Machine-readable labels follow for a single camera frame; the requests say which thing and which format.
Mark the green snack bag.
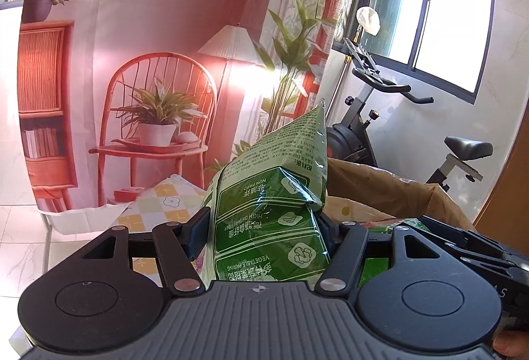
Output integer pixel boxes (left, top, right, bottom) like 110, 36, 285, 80
199, 103, 330, 286

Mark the cardboard box with plastic liner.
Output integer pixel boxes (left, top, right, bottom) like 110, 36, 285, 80
323, 158, 474, 231

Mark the checkered floral tablecloth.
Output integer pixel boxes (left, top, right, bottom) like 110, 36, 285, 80
116, 174, 211, 288

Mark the right hand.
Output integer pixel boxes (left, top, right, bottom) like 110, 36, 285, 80
493, 331, 529, 359

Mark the black exercise bike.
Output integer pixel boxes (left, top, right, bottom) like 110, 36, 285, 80
327, 38, 494, 192

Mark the printed room backdrop poster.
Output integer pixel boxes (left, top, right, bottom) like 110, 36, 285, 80
17, 0, 343, 213

